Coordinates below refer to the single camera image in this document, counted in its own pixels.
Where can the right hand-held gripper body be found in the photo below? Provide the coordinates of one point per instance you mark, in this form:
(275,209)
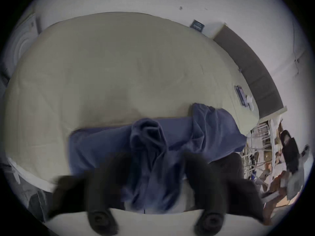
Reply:
(297,178)

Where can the dark phone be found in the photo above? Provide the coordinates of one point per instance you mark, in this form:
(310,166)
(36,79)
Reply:
(240,95)

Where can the small white object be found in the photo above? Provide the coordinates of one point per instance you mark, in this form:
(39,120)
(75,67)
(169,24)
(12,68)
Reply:
(250,102)

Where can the white metal rack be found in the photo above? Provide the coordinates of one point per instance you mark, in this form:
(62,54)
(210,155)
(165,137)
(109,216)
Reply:
(262,134)

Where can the person's right hand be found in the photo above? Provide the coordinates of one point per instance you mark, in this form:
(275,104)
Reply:
(278,183)

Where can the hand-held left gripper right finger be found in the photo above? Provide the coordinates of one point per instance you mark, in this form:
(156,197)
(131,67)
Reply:
(209,193)

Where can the small blue card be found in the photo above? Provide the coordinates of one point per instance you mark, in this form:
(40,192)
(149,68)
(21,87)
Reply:
(197,25)

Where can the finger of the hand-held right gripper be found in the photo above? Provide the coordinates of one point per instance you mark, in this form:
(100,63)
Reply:
(290,151)

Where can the bed with beige sheet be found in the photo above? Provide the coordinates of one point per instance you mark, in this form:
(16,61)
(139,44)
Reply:
(98,70)

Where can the person's right forearm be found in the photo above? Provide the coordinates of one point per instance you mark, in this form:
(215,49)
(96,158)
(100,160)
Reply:
(269,208)

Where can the dark blue shirt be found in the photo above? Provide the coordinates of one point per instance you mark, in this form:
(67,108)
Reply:
(98,146)

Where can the dark brown padded headboard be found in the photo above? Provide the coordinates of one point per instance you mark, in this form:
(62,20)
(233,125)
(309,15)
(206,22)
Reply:
(256,72)

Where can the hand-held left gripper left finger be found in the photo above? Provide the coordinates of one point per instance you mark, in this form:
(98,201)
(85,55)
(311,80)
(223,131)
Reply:
(101,193)

